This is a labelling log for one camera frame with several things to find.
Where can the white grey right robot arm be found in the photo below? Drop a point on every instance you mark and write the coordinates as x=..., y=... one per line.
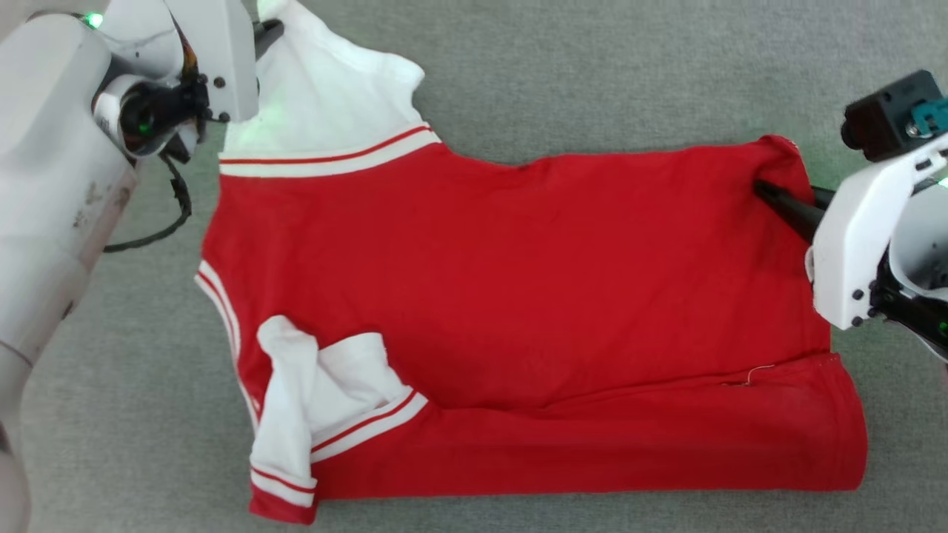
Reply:
x=926, y=244

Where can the grey fabric sofa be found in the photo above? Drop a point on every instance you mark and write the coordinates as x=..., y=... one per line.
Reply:
x=592, y=74

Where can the teal right camera connector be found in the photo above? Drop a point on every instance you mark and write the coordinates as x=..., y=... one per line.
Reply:
x=932, y=117

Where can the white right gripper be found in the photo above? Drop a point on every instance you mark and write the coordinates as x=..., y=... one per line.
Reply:
x=852, y=252

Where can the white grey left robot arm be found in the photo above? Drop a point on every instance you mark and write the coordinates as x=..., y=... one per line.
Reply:
x=52, y=185

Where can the red white basketball jersey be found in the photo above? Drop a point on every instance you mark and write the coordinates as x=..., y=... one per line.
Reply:
x=518, y=296

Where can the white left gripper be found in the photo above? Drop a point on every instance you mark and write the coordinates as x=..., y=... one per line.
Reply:
x=218, y=59

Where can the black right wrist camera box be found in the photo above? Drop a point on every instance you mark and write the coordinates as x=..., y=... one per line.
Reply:
x=881, y=118

